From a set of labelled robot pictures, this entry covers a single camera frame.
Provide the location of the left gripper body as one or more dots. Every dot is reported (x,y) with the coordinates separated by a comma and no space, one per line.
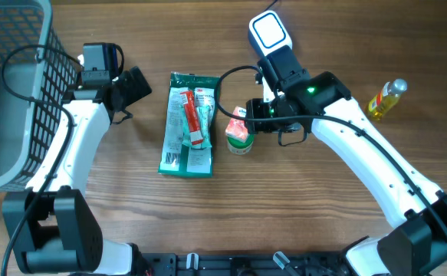
(110,83)

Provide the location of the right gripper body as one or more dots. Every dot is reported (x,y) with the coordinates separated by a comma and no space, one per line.
(258,106)

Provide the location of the pink tissue pack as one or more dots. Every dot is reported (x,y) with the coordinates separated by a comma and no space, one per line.
(236,129)

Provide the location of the green 3M sponge package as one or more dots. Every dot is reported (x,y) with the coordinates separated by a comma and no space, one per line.
(179,156)

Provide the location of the yellow liquid bottle grey cap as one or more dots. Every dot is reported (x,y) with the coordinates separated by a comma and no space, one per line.
(386,99)

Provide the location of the red white tube packet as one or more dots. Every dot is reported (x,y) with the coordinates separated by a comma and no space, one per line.
(189,107)

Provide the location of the green lid jar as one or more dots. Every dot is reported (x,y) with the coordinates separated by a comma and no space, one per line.
(238,147)

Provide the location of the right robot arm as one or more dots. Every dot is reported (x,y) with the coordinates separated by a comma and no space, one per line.
(415,207)

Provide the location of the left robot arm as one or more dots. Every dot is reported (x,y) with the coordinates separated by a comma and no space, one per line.
(50,225)

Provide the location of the white barcode scanner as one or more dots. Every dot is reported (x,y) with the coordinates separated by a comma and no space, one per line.
(267,33)

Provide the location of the grey plastic shopping basket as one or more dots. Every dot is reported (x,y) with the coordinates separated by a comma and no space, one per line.
(34,74)

